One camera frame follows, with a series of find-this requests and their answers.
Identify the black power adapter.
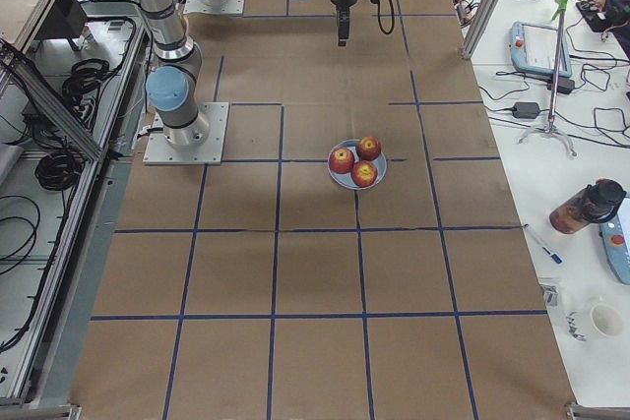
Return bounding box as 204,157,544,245
511,101,540,120

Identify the red apple on plate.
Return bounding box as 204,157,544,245
355,136,382,161
328,147,355,174
350,160,378,189

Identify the light blue plate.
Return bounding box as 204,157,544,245
327,140,387,191

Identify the black coiled cable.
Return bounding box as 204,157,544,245
33,152,83,193

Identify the red apple front on plate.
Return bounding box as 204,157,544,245
350,160,378,189

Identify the white blue pen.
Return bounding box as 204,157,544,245
523,223,563,265

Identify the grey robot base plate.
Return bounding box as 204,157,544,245
143,102,229,165

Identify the red apple top on plate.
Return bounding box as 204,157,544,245
355,136,382,161

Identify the silver tripod stand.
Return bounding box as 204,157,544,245
518,0,577,158

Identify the teach pendant tablet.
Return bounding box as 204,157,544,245
509,22,558,79

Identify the red apple left on plate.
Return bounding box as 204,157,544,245
328,147,355,174

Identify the dark water bottle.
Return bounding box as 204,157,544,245
549,178,626,234

